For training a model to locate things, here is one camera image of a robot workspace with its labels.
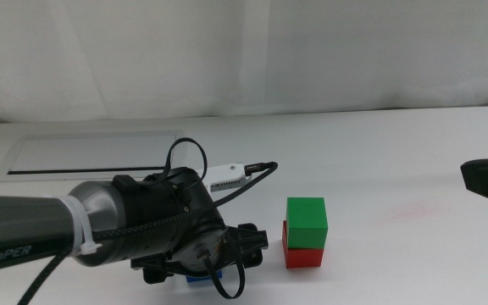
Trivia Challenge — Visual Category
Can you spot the blue cube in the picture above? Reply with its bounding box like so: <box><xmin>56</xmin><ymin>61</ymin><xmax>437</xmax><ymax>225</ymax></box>
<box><xmin>185</xmin><ymin>270</ymin><xmax>224</xmax><ymax>285</ymax></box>

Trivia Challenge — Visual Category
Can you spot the red cube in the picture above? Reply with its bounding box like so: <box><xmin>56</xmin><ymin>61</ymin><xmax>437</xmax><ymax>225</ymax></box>
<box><xmin>281</xmin><ymin>219</ymin><xmax>325</xmax><ymax>270</ymax></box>

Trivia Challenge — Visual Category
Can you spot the green cube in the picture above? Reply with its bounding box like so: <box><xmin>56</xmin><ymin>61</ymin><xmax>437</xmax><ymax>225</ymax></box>
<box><xmin>285</xmin><ymin>197</ymin><xmax>330</xmax><ymax>251</ymax></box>

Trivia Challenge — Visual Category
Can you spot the white zip tie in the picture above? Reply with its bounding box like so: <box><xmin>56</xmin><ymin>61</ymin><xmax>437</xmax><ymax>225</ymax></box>
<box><xmin>58</xmin><ymin>194</ymin><xmax>103</xmax><ymax>257</ymax></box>

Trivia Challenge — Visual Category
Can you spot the white backdrop curtain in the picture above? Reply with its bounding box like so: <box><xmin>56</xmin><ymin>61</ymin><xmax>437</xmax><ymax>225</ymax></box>
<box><xmin>0</xmin><ymin>0</ymin><xmax>488</xmax><ymax>125</ymax></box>

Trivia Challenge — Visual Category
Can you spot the thin black cable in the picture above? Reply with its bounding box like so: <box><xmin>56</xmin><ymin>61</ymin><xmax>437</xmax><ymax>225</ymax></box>
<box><xmin>164</xmin><ymin>136</ymin><xmax>208</xmax><ymax>184</ymax></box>
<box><xmin>202</xmin><ymin>236</ymin><xmax>247</xmax><ymax>300</ymax></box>

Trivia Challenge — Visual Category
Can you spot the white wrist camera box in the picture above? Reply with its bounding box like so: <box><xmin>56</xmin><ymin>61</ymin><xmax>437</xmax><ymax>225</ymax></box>
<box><xmin>196</xmin><ymin>162</ymin><xmax>254</xmax><ymax>193</ymax></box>

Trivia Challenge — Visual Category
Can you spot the silver table cable hatch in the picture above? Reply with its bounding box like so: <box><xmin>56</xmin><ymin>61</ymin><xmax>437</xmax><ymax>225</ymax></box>
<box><xmin>0</xmin><ymin>130</ymin><xmax>187</xmax><ymax>183</ymax></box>

